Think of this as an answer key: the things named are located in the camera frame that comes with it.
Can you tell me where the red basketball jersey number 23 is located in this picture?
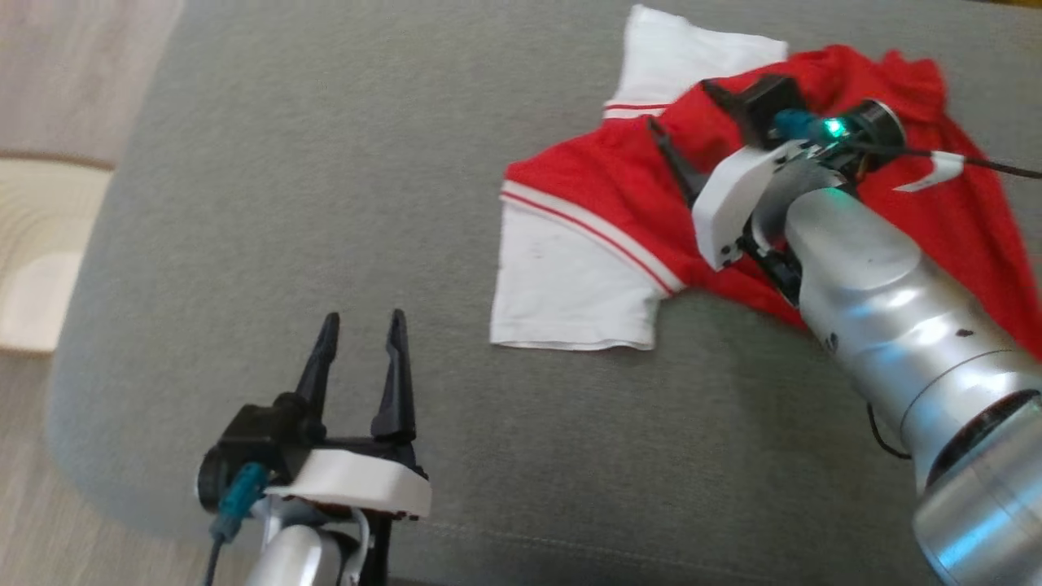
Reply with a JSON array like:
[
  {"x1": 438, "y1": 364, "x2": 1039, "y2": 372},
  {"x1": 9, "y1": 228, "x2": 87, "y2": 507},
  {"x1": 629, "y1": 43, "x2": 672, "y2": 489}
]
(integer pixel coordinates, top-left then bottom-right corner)
[{"x1": 488, "y1": 4, "x2": 1042, "y2": 363}]

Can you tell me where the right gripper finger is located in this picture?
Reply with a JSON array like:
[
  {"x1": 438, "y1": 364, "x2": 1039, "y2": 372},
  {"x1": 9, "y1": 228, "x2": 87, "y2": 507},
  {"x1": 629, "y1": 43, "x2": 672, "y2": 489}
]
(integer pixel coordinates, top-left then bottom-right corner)
[
  {"x1": 647, "y1": 118, "x2": 709, "y2": 204},
  {"x1": 700, "y1": 79, "x2": 743, "y2": 111}
]

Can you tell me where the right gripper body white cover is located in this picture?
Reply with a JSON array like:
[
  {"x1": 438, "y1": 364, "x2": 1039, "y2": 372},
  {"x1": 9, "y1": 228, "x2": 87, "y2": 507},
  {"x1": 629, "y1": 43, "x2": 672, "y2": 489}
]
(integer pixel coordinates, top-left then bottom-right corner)
[{"x1": 692, "y1": 140, "x2": 815, "y2": 306}]

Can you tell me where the white cable label tag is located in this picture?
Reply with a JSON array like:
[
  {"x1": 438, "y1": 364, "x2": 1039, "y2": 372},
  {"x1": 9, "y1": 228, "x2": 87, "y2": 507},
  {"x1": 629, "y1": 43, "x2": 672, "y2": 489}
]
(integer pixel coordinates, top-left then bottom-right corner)
[{"x1": 894, "y1": 151, "x2": 965, "y2": 192}]

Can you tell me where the cream perforated laundry basket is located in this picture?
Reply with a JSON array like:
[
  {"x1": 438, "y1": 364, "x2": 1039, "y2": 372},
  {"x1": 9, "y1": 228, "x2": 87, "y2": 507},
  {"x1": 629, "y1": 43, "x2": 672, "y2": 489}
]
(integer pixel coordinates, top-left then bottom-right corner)
[{"x1": 0, "y1": 151, "x2": 115, "y2": 355}]

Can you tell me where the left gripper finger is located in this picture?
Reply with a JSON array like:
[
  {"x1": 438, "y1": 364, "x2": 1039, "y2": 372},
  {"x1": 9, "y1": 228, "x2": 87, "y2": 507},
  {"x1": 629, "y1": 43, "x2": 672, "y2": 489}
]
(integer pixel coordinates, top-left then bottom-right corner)
[
  {"x1": 371, "y1": 309, "x2": 418, "y2": 447},
  {"x1": 295, "y1": 313, "x2": 341, "y2": 420}
]

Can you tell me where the large grey sofa seat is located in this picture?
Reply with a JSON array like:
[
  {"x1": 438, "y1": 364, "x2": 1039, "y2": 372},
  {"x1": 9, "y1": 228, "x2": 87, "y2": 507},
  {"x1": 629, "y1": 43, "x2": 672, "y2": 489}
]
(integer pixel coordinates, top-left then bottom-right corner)
[{"x1": 45, "y1": 0, "x2": 1042, "y2": 586}]

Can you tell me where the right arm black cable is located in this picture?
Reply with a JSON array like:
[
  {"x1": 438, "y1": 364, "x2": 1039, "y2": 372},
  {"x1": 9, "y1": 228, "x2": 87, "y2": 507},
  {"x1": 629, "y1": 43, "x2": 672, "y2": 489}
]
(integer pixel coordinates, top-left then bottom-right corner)
[{"x1": 773, "y1": 110, "x2": 1042, "y2": 180}]

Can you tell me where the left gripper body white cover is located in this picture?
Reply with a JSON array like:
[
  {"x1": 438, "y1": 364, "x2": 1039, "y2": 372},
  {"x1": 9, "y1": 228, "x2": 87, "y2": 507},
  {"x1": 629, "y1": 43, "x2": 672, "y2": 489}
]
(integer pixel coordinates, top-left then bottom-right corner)
[{"x1": 265, "y1": 435, "x2": 432, "y2": 522}]

